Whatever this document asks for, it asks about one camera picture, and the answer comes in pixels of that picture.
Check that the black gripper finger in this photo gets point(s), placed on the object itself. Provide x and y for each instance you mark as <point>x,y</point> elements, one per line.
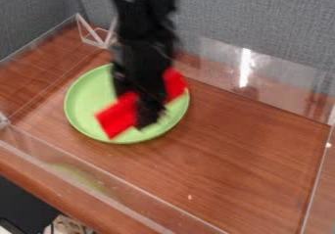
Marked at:
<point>152,97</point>

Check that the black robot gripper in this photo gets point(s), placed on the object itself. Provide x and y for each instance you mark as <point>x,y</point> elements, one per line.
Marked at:
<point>145,38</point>

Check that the red rectangular block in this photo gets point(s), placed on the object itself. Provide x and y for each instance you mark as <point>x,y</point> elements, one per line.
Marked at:
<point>118,117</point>

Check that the green round plate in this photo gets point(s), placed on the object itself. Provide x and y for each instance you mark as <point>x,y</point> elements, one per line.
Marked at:
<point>90,95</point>

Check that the black box under table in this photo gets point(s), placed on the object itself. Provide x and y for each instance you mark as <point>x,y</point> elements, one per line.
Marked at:
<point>22,209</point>

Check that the clear acrylic enclosure wall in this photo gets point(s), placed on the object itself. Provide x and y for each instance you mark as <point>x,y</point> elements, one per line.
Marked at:
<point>244,167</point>

